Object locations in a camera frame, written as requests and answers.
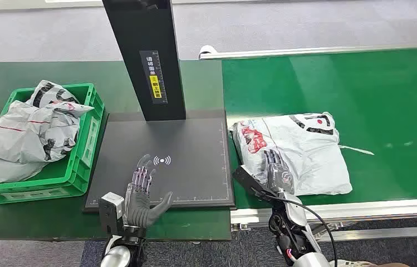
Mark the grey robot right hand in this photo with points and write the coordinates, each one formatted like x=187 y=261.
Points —
x=280 y=178

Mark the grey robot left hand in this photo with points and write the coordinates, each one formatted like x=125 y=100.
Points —
x=138 y=206

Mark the grey parcel bag red print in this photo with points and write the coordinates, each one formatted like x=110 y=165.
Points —
x=311 y=162

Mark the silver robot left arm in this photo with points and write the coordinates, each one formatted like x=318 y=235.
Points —
x=119 y=256

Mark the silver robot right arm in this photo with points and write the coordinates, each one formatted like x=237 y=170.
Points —
x=296 y=213

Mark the black inbound scanner machine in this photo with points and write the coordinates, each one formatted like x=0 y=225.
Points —
x=189 y=166

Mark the green conveyor belt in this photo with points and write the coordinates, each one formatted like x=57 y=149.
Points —
x=378 y=110

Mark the white conveyor end roller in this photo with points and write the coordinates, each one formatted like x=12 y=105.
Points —
x=206 y=51

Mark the green plastic crate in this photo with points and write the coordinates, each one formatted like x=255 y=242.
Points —
x=83 y=173

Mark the dark green table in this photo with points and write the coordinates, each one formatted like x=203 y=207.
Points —
x=9 y=225

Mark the grey parcel bag red line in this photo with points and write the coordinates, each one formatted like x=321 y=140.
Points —
x=20 y=132

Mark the plain grey parcel bag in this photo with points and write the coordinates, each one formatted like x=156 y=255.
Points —
x=1 y=167

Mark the grey parcel bag black print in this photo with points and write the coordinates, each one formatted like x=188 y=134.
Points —
x=46 y=94

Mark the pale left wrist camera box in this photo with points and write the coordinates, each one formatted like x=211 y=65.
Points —
x=110 y=210

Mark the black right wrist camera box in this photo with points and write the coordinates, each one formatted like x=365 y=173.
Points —
x=247 y=180

